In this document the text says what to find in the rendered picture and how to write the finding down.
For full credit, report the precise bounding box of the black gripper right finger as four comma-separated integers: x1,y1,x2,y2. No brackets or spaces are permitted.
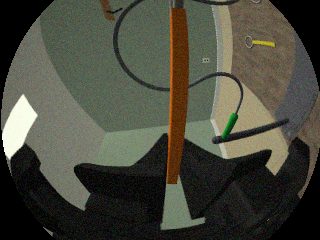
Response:
179,139,272,219

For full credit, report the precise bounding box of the grey bent wire on two posts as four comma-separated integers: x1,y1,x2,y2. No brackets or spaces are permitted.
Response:
112,0,319,144

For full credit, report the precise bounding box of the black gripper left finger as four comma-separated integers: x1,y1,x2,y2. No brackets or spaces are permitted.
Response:
73,133,168,223

